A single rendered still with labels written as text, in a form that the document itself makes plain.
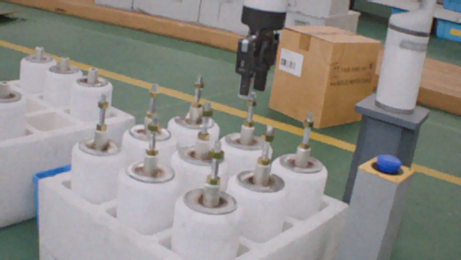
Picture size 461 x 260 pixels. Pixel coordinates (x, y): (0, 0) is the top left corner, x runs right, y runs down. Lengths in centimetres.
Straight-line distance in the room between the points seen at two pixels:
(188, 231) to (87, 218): 19
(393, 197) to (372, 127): 43
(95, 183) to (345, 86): 131
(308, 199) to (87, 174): 36
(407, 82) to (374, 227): 45
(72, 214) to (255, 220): 29
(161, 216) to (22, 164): 40
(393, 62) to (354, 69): 88
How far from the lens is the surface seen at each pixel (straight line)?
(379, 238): 91
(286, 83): 215
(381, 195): 89
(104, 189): 98
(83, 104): 133
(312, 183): 101
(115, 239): 91
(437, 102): 273
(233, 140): 109
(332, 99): 209
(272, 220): 93
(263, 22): 101
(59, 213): 101
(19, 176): 122
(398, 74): 127
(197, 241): 83
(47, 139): 123
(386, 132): 128
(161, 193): 89
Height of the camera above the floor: 62
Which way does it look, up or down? 19 degrees down
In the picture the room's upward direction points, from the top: 8 degrees clockwise
